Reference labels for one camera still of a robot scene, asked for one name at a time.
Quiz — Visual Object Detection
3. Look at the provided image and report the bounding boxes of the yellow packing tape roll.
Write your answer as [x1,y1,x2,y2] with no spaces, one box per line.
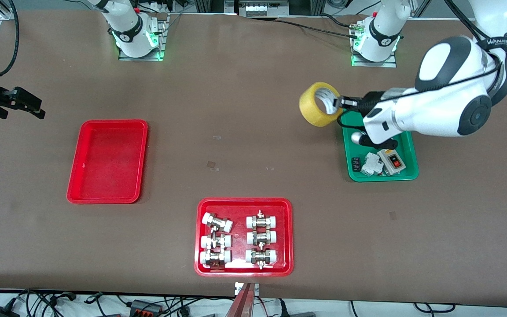
[299,82,345,128]

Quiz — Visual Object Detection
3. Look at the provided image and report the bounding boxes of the green plastic tray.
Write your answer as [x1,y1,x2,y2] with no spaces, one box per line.
[341,110,419,182]

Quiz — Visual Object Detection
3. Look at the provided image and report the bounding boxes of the empty-style red plastic tray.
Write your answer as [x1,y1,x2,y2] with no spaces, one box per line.
[66,119,149,204]

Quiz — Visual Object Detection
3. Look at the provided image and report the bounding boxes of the red tray with fittings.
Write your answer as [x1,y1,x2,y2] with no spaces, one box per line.
[194,197,294,277]

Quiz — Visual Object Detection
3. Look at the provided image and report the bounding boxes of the white circuit breaker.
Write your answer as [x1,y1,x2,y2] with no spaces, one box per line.
[360,152,385,177]

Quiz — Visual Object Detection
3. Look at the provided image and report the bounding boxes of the white terminal block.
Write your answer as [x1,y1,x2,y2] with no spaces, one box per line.
[246,4,281,17]

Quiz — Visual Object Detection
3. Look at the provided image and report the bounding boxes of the metal fitting white caps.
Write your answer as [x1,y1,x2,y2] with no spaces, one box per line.
[200,233,232,250]
[202,212,234,233]
[246,230,278,246]
[245,249,278,270]
[199,249,232,269]
[246,210,278,230]

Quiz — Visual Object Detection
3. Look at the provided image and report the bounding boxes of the grey orange power strip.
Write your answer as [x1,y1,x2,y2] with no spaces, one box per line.
[129,299,164,316]

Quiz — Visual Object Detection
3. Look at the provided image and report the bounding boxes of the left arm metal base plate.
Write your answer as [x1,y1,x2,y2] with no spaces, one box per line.
[351,18,398,68]

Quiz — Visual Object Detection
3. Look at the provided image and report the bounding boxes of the grey switch box red button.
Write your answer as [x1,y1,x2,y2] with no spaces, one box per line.
[377,148,406,176]

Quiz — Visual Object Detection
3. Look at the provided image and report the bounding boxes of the black cable on table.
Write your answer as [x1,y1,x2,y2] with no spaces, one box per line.
[275,13,364,39]

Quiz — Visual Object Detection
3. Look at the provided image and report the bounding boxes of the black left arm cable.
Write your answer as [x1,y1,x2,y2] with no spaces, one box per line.
[355,0,507,111]

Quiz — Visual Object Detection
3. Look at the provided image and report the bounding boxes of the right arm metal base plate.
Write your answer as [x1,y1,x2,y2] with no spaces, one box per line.
[118,13,169,61]

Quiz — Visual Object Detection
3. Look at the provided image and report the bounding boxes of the aluminium frame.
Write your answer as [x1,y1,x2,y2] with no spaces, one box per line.
[194,0,324,15]

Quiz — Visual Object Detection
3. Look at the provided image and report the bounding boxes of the small white bracket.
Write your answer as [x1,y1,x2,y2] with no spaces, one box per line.
[235,282,260,296]

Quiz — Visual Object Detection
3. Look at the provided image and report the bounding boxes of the red metal post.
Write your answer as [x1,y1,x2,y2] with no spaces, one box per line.
[225,283,254,317]

